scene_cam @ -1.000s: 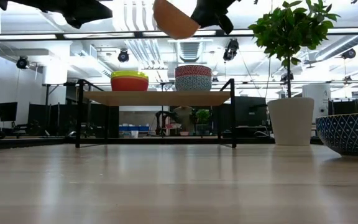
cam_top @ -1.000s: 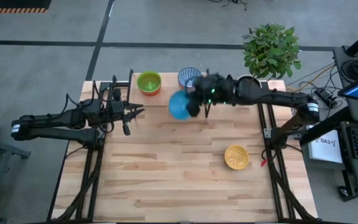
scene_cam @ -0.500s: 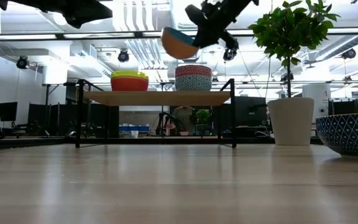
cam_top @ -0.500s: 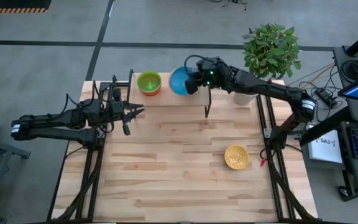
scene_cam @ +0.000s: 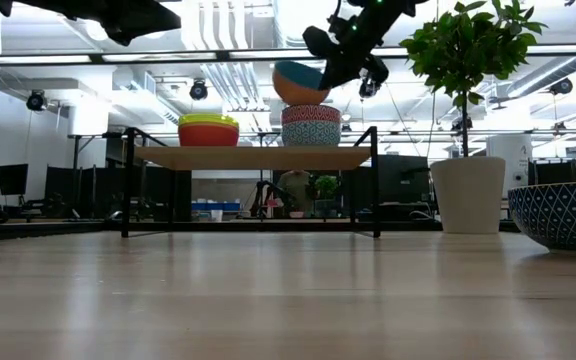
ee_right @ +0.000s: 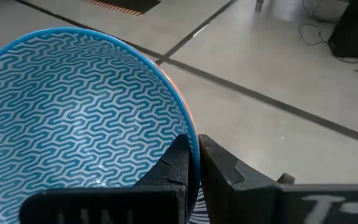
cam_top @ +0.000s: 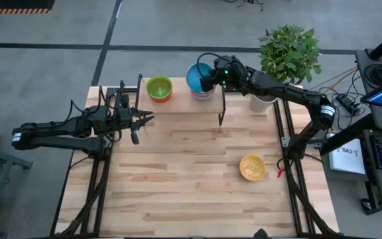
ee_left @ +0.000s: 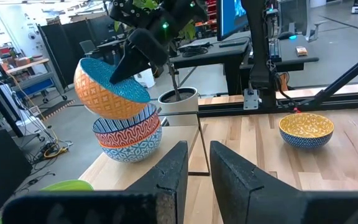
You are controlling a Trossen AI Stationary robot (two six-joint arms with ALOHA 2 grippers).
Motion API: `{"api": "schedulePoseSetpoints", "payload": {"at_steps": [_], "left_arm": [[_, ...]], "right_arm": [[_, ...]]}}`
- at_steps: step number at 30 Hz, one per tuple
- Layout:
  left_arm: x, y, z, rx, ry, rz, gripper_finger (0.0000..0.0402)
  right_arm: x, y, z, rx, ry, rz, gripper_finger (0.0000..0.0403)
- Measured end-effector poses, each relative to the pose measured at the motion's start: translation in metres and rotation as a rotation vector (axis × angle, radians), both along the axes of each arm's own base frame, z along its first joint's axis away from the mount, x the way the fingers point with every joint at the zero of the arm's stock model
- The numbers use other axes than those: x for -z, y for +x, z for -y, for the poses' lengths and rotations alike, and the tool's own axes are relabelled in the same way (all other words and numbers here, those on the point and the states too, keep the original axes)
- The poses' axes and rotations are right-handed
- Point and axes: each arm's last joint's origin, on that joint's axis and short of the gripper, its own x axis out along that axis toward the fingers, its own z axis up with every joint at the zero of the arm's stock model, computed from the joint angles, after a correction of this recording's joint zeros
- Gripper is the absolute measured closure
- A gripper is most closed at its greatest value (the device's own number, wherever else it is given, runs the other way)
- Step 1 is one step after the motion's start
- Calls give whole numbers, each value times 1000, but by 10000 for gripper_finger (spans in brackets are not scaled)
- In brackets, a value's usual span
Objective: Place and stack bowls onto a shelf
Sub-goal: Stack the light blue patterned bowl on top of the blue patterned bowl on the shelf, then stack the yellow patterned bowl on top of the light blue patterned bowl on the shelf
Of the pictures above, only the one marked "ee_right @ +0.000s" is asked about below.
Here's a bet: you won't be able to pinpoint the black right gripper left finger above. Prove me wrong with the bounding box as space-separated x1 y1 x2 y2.
19 133 191 224

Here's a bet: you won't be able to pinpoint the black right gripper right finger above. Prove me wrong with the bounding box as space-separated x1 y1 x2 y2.
198 133 358 224

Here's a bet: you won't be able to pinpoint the blue striped red patterned bowl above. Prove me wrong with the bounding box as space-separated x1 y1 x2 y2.
188 183 211 224

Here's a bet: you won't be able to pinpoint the turquoise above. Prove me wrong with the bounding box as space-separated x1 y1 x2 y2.
0 26 201 224

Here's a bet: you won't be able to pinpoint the large black box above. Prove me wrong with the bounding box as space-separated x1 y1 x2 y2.
328 0 358 60

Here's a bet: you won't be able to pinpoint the black mat with striped edge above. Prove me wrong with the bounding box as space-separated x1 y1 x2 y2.
81 0 162 16

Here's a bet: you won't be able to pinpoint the loose black floor cables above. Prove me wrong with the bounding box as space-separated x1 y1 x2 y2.
297 22 358 73

